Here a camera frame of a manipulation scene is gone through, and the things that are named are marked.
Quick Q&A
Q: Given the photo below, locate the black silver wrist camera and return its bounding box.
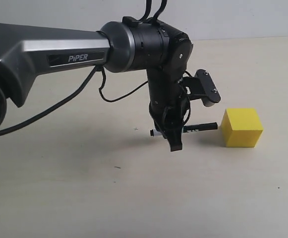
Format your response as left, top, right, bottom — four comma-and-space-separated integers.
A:
182, 69, 221, 107

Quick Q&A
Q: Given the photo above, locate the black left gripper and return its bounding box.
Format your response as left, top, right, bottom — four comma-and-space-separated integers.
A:
149, 97, 191, 152

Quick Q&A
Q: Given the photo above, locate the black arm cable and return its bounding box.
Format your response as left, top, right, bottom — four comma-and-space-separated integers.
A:
0, 0, 169, 138

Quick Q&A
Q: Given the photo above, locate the yellow cube block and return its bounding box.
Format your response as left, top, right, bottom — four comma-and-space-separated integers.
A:
220, 108, 264, 148

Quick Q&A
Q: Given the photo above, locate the black white marker pen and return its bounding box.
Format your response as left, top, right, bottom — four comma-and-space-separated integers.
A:
150, 122, 219, 137

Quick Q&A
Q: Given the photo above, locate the black silver Piper robot arm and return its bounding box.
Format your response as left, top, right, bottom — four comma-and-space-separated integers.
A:
0, 17, 193, 151

